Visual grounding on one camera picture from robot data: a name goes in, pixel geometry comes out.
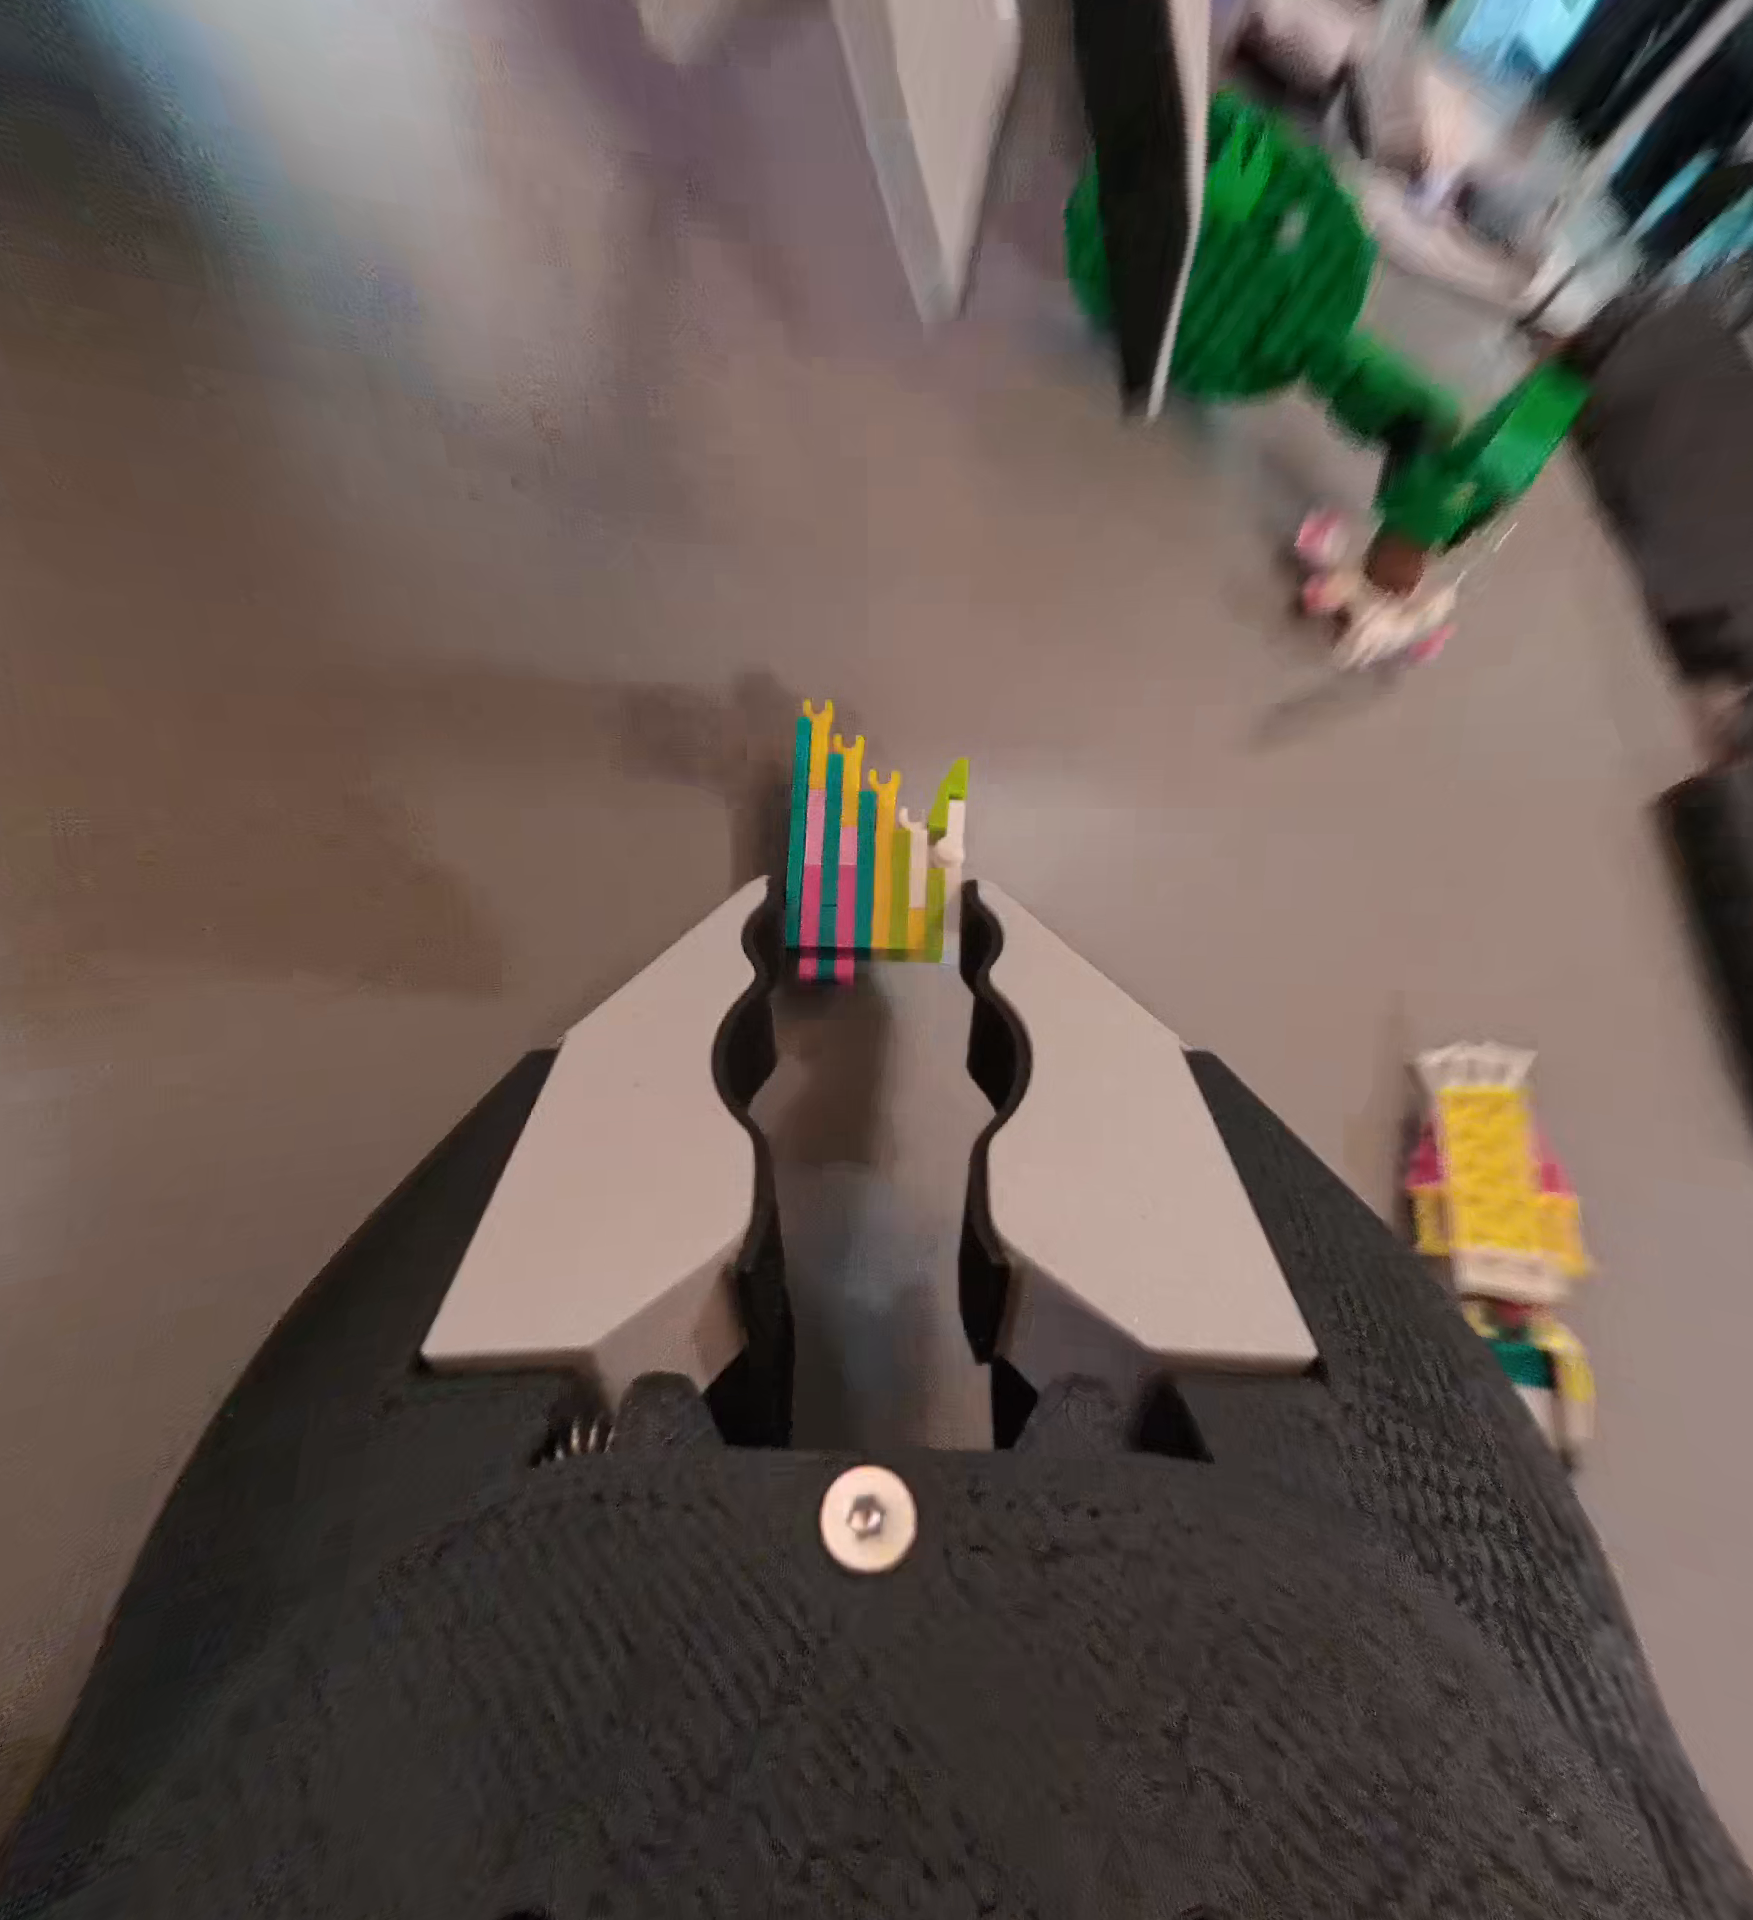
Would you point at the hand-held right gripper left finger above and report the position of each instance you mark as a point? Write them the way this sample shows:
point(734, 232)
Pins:
point(608, 1200)

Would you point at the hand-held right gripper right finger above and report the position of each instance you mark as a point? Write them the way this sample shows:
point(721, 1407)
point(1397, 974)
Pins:
point(1132, 1200)

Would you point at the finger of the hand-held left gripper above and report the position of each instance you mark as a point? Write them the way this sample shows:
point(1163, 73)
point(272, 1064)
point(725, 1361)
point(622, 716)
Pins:
point(930, 134)
point(1139, 181)

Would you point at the striped lego assembly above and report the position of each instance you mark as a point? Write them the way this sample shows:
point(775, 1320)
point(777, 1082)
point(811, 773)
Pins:
point(862, 855)

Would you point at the yellow lego building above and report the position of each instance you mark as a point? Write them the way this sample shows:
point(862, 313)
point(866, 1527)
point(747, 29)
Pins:
point(1492, 1185)

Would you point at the lego minifigure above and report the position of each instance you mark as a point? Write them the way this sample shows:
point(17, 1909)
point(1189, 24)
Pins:
point(1543, 1372)

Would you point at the pink white lego piece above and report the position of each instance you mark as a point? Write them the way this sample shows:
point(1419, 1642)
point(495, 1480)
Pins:
point(1380, 601)

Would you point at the green articulated plastic toy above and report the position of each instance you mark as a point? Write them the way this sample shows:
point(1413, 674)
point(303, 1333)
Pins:
point(1266, 271)

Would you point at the black flat device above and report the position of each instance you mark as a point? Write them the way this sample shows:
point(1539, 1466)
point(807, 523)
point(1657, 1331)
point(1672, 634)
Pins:
point(1715, 450)

